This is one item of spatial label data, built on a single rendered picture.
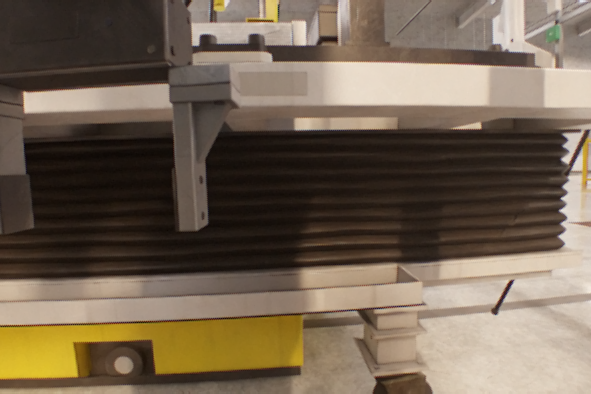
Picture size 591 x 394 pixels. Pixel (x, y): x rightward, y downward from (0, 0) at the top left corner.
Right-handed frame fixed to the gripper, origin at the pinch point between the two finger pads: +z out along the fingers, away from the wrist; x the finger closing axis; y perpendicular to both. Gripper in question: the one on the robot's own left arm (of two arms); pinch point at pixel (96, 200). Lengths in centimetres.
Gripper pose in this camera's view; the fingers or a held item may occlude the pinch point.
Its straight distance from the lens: 25.3
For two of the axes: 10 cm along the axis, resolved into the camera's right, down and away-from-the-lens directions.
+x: -10.0, 0.3, 0.2
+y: 0.1, -0.9, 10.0
